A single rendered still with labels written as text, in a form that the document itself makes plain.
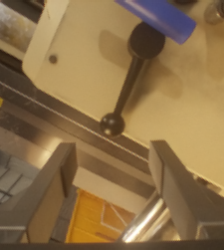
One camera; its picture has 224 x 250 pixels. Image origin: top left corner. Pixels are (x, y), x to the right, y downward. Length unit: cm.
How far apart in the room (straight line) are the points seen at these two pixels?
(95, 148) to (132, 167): 25
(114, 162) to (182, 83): 83
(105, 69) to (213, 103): 17
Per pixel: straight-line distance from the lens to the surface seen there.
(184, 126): 29
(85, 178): 113
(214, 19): 27
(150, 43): 22
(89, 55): 26
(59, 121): 100
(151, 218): 86
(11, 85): 106
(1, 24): 107
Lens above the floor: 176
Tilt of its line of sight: 9 degrees down
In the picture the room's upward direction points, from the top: 61 degrees counter-clockwise
